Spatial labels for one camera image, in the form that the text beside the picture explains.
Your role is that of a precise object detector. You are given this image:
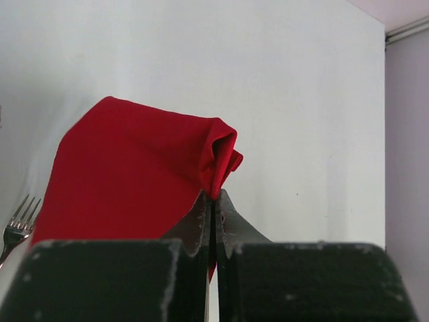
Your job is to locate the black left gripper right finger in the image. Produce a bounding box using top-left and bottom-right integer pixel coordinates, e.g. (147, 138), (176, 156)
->
(214, 191), (418, 321)

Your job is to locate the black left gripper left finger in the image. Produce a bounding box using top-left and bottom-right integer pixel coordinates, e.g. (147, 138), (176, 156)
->
(1, 193), (212, 321)

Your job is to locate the red satin napkin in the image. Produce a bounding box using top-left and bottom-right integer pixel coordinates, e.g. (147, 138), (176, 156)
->
(30, 95), (245, 284)

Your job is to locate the silver fork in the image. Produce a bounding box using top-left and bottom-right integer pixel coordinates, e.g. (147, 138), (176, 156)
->
(1, 195), (42, 266)

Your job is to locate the right aluminium frame post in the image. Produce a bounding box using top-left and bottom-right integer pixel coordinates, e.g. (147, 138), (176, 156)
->
(385, 16), (429, 46)

